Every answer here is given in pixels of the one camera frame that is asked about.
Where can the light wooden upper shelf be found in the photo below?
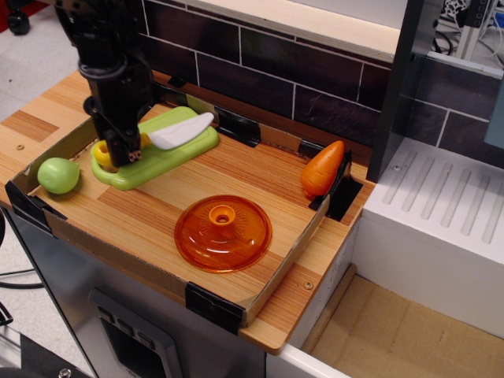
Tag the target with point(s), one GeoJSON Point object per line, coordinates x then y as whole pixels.
{"type": "Point", "coordinates": [366, 28]}

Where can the cardboard fence with black tape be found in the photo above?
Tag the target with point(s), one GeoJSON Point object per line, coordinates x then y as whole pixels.
{"type": "Point", "coordinates": [132, 231]}

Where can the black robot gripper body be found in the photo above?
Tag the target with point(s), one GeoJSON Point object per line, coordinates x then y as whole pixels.
{"type": "Point", "coordinates": [106, 36]}

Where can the toy oven front panel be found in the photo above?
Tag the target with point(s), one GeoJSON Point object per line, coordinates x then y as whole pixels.
{"type": "Point", "coordinates": [141, 348]}

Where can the green plastic cutting board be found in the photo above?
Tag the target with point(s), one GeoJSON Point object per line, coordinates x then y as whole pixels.
{"type": "Point", "coordinates": [155, 162]}

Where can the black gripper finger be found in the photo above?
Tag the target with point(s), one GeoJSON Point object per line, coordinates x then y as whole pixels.
{"type": "Point", "coordinates": [126, 146]}
{"type": "Point", "coordinates": [105, 134]}

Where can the green toy pear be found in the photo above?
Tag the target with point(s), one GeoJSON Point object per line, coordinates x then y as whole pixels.
{"type": "Point", "coordinates": [58, 175]}

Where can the orange toy carrot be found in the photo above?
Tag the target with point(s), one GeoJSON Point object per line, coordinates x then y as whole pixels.
{"type": "Point", "coordinates": [319, 174]}

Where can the black chair caster wheel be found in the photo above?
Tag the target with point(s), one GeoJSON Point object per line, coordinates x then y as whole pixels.
{"type": "Point", "coordinates": [18, 22]}

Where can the yellow handled white toy knife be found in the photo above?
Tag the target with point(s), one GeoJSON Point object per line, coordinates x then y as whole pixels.
{"type": "Point", "coordinates": [166, 135]}

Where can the white toy sink drainboard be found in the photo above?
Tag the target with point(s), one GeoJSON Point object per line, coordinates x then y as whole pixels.
{"type": "Point", "coordinates": [432, 232]}

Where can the orange transparent pot lid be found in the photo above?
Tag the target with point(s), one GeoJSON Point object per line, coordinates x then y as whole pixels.
{"type": "Point", "coordinates": [223, 233]}

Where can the black upright cabinet post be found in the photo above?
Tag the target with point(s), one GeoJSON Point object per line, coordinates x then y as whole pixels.
{"type": "Point", "coordinates": [414, 43]}

